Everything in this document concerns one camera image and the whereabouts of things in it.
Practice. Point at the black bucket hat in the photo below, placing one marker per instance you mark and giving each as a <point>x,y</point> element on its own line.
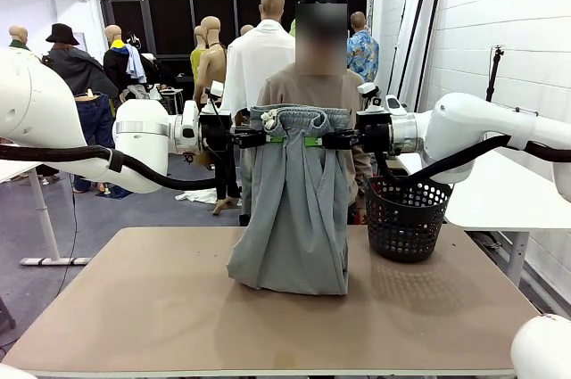
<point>62,35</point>

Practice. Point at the white table with T-foot leg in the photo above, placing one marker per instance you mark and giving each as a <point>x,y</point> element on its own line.
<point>42,218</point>

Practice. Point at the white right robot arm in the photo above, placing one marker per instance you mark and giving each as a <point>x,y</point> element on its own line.
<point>464,125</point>

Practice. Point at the mannequin in white jacket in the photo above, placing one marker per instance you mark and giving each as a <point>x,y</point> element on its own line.
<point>19,38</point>

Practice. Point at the black perforated plastic basket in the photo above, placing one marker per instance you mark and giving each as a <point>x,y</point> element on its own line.
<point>406,227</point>

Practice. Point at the black framed leaning panel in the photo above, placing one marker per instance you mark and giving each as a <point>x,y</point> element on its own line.
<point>428,40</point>
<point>408,40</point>

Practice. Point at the person torso beige sweatshirt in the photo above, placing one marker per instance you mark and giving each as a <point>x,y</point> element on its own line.
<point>312,89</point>

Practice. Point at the large white side table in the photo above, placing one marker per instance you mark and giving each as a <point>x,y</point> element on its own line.
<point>513,200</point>

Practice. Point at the man in floral shirt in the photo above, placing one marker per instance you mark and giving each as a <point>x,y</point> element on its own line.
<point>362,51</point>

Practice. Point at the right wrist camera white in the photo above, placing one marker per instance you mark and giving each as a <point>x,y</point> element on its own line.
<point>369,91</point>

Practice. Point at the black tripod stand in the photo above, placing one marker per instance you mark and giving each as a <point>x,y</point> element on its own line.
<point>494,71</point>

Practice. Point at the person's left forearm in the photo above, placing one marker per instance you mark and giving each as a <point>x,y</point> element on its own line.
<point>361,174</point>

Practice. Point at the small white background table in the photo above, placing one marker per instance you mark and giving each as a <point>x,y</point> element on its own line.
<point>174,93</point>

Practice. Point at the mannequin in yellow-green top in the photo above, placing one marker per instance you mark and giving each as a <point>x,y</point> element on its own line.
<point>197,58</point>

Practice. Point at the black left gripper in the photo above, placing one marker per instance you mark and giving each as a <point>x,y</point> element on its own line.
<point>216,131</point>

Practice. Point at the bare beige mannequin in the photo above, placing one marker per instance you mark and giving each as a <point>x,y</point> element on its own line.
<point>212,62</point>

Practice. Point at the mannequin in white shirt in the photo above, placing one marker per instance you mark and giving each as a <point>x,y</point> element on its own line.
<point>259,62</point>

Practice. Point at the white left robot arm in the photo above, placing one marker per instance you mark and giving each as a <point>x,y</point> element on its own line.
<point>138,134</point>

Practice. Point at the blue jeans mannequin legs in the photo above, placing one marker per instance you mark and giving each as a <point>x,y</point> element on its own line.
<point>96,129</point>

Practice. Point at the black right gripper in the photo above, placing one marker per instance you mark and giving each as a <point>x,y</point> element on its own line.
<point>374,131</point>

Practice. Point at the mannequin in black yellow top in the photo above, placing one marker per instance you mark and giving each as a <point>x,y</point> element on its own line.
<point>118,62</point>

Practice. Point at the white cloth on floor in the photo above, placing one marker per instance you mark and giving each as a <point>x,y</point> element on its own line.
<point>196,195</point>

